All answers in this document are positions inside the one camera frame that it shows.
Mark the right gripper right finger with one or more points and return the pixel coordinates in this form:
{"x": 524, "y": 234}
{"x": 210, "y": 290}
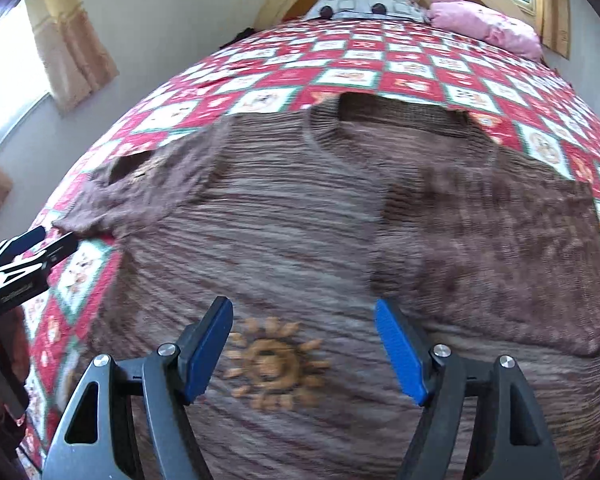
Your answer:
{"x": 510, "y": 439}

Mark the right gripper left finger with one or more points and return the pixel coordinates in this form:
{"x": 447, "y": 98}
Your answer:
{"x": 96, "y": 439}

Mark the brown knitted sweater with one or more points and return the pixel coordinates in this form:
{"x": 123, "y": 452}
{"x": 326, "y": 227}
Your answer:
{"x": 304, "y": 220}

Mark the person's left hand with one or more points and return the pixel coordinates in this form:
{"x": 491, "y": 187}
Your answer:
{"x": 14, "y": 363}

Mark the side window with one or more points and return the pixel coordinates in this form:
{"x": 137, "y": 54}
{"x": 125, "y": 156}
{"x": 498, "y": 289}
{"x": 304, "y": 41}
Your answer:
{"x": 23, "y": 81}

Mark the yellow curtain at side window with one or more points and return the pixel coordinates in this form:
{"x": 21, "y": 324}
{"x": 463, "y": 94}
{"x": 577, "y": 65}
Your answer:
{"x": 75, "y": 61}

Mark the black object beside bed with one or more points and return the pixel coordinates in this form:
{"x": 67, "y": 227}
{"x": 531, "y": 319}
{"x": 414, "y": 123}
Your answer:
{"x": 246, "y": 33}

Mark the red patchwork bed quilt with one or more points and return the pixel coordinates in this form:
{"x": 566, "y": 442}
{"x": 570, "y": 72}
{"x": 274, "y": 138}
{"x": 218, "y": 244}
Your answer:
{"x": 518, "y": 104}

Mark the pink pillow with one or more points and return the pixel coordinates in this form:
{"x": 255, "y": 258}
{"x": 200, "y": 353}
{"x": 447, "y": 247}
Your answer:
{"x": 490, "y": 26}

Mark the grey patterned pillow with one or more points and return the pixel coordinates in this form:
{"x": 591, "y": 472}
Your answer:
{"x": 338, "y": 10}

